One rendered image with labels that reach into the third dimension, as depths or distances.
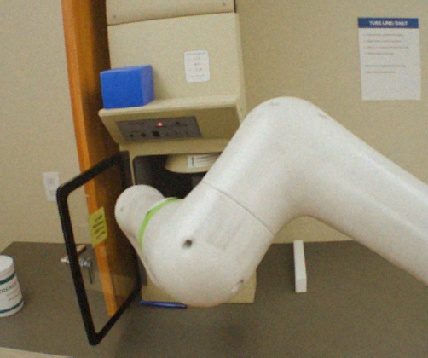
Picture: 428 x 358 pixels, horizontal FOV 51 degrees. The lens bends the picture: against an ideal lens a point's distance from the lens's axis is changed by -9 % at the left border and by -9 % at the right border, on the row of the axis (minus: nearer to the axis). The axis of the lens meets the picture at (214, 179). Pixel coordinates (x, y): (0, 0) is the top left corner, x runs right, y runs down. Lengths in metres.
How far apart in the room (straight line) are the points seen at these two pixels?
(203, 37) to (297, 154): 0.69
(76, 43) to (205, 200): 0.73
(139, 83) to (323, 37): 0.71
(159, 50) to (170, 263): 0.76
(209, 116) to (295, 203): 0.59
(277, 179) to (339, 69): 1.10
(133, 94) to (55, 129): 0.75
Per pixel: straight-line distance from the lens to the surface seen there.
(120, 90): 1.13
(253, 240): 0.54
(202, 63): 1.18
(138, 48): 1.22
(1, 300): 1.47
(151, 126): 1.15
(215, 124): 1.13
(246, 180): 0.53
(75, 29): 1.19
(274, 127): 0.55
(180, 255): 0.52
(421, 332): 1.26
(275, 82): 1.60
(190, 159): 1.25
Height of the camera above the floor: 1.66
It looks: 17 degrees down
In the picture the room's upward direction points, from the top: 5 degrees counter-clockwise
